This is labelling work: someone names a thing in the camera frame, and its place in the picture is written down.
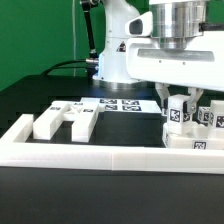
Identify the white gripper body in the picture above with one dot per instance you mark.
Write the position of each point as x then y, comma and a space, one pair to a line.
199, 65

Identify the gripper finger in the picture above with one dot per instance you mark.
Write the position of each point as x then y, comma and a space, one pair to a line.
163, 92
195, 95

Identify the white chair seat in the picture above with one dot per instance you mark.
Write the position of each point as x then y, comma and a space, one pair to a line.
198, 138

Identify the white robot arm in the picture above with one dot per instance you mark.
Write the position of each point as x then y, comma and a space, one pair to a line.
171, 44

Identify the white chair back part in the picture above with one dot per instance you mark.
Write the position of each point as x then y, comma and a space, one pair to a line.
83, 117

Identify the white long chair part left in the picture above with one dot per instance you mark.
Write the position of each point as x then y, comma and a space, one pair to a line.
49, 121

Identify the white tag base sheet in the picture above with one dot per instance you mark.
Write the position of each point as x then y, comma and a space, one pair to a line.
125, 105

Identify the white U-shaped fence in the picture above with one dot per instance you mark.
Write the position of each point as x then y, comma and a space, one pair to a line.
16, 151

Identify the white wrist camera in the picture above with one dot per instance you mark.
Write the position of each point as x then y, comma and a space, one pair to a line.
140, 26

